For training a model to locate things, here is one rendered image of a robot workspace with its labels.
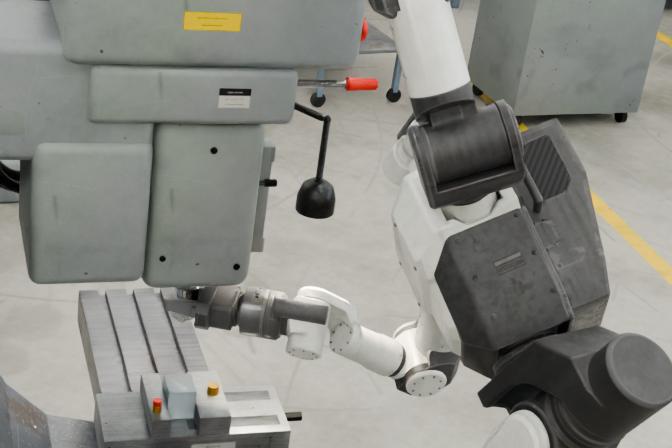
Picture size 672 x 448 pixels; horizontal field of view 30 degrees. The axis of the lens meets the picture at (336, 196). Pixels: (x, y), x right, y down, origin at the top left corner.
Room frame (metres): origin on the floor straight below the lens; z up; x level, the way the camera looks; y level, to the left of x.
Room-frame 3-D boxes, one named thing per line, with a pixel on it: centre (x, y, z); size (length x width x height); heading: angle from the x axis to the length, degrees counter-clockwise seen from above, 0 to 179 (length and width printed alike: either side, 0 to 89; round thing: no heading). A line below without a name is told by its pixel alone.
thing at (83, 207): (1.89, 0.43, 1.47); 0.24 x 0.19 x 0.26; 21
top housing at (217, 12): (1.96, 0.26, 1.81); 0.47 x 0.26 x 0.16; 111
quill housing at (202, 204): (1.96, 0.25, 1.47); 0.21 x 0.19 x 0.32; 21
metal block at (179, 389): (1.94, 0.24, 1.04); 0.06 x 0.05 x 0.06; 20
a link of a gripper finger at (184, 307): (1.93, 0.24, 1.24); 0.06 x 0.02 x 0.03; 86
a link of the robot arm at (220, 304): (1.95, 0.15, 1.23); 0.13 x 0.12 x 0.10; 176
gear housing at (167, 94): (1.95, 0.28, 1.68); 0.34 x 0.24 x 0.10; 111
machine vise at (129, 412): (1.95, 0.21, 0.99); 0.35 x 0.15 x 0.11; 110
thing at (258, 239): (2.00, 0.14, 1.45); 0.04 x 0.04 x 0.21; 21
